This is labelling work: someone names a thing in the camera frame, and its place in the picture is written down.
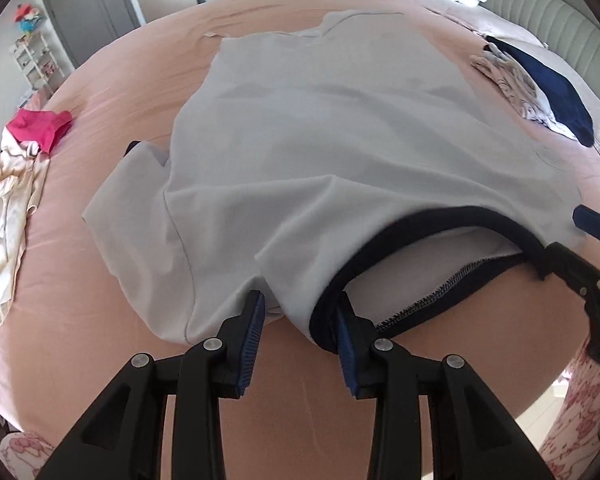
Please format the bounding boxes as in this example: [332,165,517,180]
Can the cream satin garment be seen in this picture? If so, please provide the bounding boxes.
[0,137,51,327]

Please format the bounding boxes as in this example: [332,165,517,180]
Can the white garment with blue trim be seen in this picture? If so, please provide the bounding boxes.
[522,92,578,140]

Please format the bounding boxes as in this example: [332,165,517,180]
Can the pink garment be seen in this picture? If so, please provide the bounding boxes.
[7,109,74,155]

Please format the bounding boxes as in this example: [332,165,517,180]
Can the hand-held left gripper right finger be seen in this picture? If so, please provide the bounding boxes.
[336,292,556,480]

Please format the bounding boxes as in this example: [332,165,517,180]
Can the padded grey headboard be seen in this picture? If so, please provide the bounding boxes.
[435,0,600,181]

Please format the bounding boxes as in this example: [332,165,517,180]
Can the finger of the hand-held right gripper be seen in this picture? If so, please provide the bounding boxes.
[535,242,600,303]
[572,204,600,251]

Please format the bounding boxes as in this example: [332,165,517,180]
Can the white shelf rack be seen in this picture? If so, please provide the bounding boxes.
[10,30,64,93]

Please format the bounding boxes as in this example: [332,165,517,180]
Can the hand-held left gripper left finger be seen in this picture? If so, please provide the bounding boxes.
[37,290,266,480]

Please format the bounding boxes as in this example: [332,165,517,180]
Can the colourful toy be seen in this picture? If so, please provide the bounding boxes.
[14,4,46,36]

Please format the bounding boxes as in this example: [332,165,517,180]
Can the person's floral pajamas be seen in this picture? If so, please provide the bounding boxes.
[539,345,600,480]

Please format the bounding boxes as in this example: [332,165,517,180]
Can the bed with pink sheet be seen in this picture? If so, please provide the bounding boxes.
[0,0,600,441]

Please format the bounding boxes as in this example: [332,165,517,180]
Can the floral pink cloth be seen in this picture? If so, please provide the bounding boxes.
[0,430,57,480]

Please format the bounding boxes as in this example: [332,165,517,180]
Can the light grey t-shirt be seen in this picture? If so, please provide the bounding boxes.
[82,10,581,356]

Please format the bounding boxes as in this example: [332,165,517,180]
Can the cream printed garment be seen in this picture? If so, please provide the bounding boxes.
[470,51,538,118]

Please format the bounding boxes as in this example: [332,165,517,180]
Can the grey door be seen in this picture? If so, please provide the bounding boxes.
[35,0,146,68]

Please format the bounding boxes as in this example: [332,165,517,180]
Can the navy blue garment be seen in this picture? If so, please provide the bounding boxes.
[485,35,596,148]

